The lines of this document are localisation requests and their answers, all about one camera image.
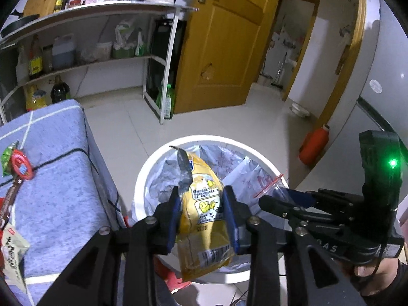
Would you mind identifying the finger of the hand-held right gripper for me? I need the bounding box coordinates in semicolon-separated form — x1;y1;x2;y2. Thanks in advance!
258;195;322;230
282;187;361;212

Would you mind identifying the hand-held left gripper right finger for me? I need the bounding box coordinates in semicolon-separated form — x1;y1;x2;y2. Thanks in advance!
221;185;367;306

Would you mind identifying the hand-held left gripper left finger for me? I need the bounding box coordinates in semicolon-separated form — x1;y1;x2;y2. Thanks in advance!
36;185;182;306

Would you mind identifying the clear zip bag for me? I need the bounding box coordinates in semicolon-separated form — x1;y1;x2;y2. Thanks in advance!
253;174;308;211

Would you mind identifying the yellow snack bag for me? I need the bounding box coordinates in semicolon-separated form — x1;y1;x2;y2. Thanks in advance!
170;146;235;283

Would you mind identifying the white trash bin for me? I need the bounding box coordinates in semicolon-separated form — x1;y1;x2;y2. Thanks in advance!
133;135;290;284

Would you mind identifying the red snack packet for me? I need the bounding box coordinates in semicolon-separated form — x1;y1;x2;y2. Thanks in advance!
9;151;35;180

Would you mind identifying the brown wrapper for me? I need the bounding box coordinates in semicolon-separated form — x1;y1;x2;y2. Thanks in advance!
0;178;24;230

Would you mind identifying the white snack packet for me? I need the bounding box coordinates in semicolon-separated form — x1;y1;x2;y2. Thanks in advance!
0;225;31;294

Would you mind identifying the green wrapper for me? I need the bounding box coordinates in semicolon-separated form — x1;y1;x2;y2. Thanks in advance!
1;142;20;177

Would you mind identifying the person's right forearm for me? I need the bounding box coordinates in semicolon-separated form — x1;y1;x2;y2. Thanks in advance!
363;258;408;306

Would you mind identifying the person's right hand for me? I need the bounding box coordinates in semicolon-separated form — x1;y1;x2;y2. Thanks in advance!
351;257;400;297

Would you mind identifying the orange thermos bottle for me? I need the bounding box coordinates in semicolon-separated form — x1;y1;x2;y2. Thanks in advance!
299;124;330;166

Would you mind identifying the translucent bin liner bag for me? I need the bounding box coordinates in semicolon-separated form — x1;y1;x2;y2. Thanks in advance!
143;143;278;271

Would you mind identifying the red plastic object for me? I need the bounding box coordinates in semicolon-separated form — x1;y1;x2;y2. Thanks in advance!
155;260;184;294

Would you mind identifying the white bowl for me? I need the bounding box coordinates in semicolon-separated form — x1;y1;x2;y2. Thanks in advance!
289;103;310;117

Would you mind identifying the green detergent bottle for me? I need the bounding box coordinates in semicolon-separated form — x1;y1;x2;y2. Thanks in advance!
156;84;175;119

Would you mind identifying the blue cloth table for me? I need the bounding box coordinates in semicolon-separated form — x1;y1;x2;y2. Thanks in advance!
0;99;128;306

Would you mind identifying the broom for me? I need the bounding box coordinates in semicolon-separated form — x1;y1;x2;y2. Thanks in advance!
271;51;289;90

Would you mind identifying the dark soy sauce jug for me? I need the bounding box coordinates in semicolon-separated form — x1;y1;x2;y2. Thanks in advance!
50;75;71;103

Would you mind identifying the wooden door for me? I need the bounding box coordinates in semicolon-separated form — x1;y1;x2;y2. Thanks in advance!
174;0;284;114

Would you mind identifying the green food packet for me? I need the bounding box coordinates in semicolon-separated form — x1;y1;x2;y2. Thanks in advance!
135;29;149;56

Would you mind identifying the pale food container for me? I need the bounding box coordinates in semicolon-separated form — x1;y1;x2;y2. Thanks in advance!
96;41;113;61

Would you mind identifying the yellow cooking oil jug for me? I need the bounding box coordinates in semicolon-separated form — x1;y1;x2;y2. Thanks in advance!
25;84;48;111

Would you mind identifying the clear plastic bag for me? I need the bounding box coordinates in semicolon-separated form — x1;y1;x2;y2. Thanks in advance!
75;40;98;65

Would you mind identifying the white green plastic bag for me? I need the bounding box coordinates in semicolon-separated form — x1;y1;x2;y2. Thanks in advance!
111;19;141;59

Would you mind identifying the translucent jerrycan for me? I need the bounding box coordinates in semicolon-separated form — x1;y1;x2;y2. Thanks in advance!
52;34;76;70

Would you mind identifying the small jar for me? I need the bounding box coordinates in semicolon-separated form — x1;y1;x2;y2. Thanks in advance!
42;45;54;73

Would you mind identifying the yellow label oil bottle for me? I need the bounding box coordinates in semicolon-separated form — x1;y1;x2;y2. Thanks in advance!
28;35;43;80

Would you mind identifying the white metal shelf rack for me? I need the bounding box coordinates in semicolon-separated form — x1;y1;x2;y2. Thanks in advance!
0;0;200;125

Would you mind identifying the black frying pan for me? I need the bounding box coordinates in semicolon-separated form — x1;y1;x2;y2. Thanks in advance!
0;13;40;39

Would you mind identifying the black cable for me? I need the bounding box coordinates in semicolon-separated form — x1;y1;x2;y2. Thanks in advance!
231;290;252;306

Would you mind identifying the wooden door frame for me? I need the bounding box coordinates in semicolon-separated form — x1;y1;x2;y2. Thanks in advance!
317;0;367;133

